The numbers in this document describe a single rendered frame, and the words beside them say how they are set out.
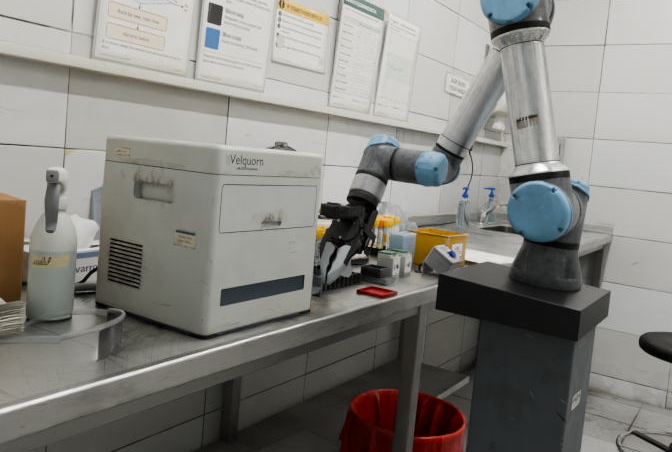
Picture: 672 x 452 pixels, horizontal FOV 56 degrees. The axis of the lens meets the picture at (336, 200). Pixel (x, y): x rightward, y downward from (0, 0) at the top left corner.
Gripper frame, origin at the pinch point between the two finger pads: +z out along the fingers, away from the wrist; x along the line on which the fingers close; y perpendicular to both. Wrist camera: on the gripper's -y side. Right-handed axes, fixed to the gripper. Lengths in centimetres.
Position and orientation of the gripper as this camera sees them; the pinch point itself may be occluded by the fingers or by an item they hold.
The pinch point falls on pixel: (326, 277)
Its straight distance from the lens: 133.0
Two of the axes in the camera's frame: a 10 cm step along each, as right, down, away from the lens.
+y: 4.4, 4.9, 7.6
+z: -3.5, 8.7, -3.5
